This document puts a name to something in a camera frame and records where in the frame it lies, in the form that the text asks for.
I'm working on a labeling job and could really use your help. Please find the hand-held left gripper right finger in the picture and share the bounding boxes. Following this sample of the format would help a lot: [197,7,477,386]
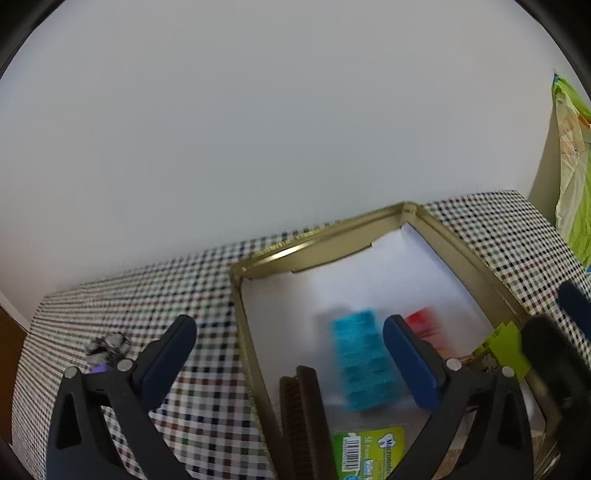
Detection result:
[382,315,536,480]

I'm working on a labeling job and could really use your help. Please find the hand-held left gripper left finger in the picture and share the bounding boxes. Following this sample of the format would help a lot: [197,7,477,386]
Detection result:
[46,315,198,480]

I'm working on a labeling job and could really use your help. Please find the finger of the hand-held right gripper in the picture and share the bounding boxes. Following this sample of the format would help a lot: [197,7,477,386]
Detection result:
[556,281,591,343]
[521,314,591,444]

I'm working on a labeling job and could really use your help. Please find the red toy block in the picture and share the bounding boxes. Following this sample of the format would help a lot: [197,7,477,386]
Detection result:
[404,309,451,358]

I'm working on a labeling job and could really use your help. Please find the lime green toy block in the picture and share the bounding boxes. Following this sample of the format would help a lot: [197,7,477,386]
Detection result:
[471,322,532,379]

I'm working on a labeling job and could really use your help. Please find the blue toy brick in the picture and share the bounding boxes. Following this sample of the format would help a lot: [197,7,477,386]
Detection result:
[328,310,407,413]

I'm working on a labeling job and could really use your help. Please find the brown comb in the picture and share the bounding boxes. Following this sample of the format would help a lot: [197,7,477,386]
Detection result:
[279,366,338,480]

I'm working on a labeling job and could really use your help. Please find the gold metal tin box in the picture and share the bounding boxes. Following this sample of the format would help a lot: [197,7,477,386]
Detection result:
[229,200,561,480]

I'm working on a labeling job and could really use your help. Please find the purple and grey small toy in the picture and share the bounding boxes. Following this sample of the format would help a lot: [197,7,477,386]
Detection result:
[85,331,131,374]

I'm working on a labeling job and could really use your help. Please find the checkered tablecloth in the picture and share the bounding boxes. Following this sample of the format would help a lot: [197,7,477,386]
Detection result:
[10,189,591,480]

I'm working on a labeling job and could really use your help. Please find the green packet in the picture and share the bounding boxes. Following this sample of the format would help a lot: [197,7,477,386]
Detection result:
[331,425,407,480]

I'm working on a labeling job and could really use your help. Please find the green printed cloth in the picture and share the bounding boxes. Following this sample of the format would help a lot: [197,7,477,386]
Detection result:
[551,74,591,271]

